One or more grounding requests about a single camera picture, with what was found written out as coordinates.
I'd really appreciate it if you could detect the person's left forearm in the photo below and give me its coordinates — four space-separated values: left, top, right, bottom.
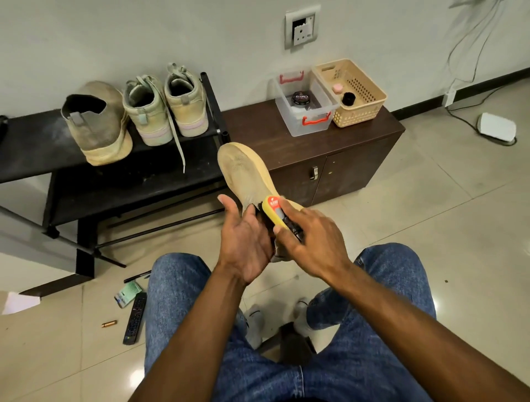
128 265 250 402

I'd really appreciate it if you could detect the pale green lace-up shoe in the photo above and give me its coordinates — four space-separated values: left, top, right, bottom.
163 63 210 139
123 75 187 173

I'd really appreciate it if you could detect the dark brown wooden cabinet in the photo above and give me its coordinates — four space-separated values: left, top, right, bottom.
222 98 407 208

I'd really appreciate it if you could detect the beige plastic basket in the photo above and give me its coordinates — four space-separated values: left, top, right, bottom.
311 58 389 129

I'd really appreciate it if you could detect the person's right hand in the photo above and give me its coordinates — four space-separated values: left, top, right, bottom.
273 196 353 287

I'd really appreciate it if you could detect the black remote control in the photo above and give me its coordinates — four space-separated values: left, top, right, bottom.
123 292 147 346

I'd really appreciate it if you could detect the person's right forearm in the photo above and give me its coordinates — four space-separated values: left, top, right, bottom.
331 261 530 402

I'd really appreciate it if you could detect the black metal shoe rack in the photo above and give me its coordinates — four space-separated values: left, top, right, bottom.
0 71 233 298

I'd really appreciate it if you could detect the green paper packet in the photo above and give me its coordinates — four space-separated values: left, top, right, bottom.
114 280 144 308

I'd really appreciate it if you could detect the white paper sheet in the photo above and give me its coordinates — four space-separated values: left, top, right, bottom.
2 292 41 316

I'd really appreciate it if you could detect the person's left hand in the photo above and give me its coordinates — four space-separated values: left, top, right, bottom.
215 194 276 285

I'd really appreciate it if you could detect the person's right leg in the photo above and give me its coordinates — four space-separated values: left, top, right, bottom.
294 242 437 402

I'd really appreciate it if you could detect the white cable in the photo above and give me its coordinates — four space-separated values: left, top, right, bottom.
444 0 518 147

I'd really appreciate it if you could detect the clear plastic storage box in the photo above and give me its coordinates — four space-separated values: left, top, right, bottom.
272 68 339 137

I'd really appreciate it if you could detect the black round polish tin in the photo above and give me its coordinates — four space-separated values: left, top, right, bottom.
290 89 313 108

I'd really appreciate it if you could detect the worn tan slip-on shoe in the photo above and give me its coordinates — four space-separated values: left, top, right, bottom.
60 80 134 167
217 141 306 262

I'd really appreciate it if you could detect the person's left leg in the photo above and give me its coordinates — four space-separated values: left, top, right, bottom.
144 252 311 402

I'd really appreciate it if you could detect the white router box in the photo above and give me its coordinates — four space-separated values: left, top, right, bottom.
477 113 518 146

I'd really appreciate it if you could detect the person's leg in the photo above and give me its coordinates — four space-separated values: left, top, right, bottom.
294 242 437 402
144 252 311 402

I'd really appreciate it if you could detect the black orange shoe brush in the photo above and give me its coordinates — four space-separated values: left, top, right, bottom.
262 194 306 245

